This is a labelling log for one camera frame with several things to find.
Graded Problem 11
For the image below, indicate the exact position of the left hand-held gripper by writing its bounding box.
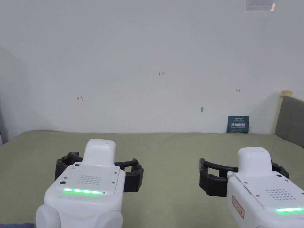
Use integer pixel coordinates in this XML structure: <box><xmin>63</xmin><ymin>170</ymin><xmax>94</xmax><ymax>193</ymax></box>
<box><xmin>35</xmin><ymin>139</ymin><xmax>145</xmax><ymax>228</ymax></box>

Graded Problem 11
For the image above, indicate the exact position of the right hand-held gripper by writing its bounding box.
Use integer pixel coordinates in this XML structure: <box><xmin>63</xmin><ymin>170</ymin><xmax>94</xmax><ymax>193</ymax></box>
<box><xmin>199</xmin><ymin>147</ymin><xmax>304</xmax><ymax>228</ymax></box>

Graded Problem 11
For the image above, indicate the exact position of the dark blue sign card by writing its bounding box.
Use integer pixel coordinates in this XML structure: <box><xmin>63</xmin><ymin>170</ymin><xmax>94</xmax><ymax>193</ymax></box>
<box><xmin>227</xmin><ymin>116</ymin><xmax>250</xmax><ymax>134</ymax></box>

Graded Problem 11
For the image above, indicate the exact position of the grey padded headboard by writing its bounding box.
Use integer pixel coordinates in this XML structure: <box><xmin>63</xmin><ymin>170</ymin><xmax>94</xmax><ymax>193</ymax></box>
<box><xmin>275</xmin><ymin>90</ymin><xmax>304</xmax><ymax>146</ymax></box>

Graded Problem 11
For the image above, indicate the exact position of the bed with pale green sheet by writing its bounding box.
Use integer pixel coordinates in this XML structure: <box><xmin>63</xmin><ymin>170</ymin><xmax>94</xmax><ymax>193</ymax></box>
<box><xmin>0</xmin><ymin>129</ymin><xmax>304</xmax><ymax>228</ymax></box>

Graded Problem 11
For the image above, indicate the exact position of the dark blue garment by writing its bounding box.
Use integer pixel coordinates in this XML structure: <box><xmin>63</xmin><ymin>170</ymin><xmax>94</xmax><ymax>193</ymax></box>
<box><xmin>0</xmin><ymin>222</ymin><xmax>37</xmax><ymax>228</ymax></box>

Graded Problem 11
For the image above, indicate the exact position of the paper notice on wall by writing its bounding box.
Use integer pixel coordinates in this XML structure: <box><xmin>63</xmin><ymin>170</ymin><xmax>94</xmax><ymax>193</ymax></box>
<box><xmin>244</xmin><ymin>0</ymin><xmax>276</xmax><ymax>12</ymax></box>

